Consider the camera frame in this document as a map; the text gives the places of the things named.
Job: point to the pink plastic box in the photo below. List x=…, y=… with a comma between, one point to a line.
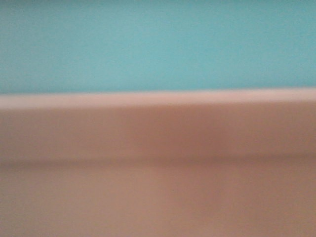
x=238, y=163

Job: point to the light blue plastic box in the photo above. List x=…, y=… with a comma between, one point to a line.
x=59, y=46

